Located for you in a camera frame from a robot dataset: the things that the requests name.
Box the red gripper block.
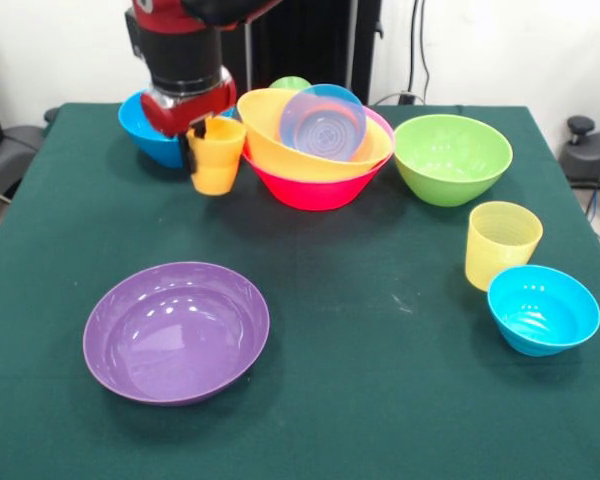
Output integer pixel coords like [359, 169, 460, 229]
[139, 78, 238, 174]

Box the yellow-orange plastic cup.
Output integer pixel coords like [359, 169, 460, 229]
[189, 162, 241, 197]
[186, 117, 247, 170]

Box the large blue plastic bowl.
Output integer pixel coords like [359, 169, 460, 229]
[117, 91, 237, 169]

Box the large orange plastic bowl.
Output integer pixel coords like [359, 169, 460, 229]
[236, 89, 394, 183]

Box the translucent blue ribbed bowl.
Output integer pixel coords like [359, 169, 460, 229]
[278, 84, 367, 162]

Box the large pink plastic bowl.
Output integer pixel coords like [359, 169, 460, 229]
[239, 107, 395, 212]

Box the green plastic cup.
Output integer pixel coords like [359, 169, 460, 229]
[268, 75, 313, 92]

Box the black office chair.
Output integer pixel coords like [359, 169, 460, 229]
[0, 107, 61, 204]

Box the purple plastic bowl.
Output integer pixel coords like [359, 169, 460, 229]
[82, 261, 271, 406]

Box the dark green tablecloth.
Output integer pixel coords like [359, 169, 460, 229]
[0, 102, 600, 480]

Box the green plastic bowl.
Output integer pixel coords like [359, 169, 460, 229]
[392, 113, 514, 208]

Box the translucent yellow plastic cup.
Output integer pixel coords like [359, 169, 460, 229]
[464, 200, 544, 293]

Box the small cyan plastic bowl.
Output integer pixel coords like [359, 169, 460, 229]
[486, 264, 600, 358]

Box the black swivel chair base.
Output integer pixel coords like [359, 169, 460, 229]
[559, 115, 600, 224]

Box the black hanging cable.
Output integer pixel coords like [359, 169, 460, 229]
[372, 0, 432, 106]

